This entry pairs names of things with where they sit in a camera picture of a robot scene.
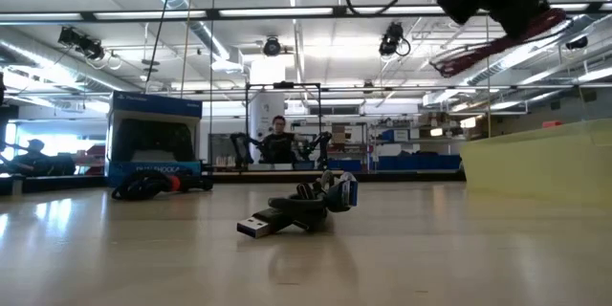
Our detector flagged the red USB cable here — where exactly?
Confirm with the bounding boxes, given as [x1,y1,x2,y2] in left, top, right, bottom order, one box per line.
[428,8,569,79]

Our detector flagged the yellow translucent plastic bin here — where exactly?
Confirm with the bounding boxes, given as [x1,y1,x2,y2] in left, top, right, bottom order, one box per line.
[459,118,612,211]

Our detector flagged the metal shelf rack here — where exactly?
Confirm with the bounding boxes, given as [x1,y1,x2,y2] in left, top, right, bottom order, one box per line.
[367,112,479,173]

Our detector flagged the blue storage bin row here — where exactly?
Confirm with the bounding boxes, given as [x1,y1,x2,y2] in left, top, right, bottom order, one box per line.
[329,152,463,173]

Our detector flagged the black overhead light bar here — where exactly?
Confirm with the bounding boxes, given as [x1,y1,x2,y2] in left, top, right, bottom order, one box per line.
[0,2,612,24]

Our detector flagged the person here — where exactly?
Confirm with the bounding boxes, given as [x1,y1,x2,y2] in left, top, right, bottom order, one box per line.
[260,114,300,164]
[11,138,77,177]

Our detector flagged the blue cardboard product box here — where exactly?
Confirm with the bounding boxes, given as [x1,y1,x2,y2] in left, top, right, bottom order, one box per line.
[105,90,204,187]

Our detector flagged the black ceiling-hung device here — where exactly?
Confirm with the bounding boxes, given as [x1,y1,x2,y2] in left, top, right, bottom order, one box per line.
[56,26,106,62]

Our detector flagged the black ceiling-hung camera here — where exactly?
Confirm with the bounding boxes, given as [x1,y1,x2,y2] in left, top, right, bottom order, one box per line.
[379,21,412,57]

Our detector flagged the black aluminium table frame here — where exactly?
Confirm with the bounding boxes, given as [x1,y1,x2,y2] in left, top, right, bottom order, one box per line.
[0,170,468,197]

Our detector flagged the black background rig frame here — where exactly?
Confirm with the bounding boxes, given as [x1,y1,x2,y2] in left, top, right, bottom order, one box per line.
[244,80,322,171]

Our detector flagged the black round overhead camera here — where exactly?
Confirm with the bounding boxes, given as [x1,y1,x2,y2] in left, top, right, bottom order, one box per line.
[261,36,284,57]

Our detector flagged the thin black hanging cable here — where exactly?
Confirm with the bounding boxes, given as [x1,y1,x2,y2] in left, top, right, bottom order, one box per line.
[142,0,178,88]

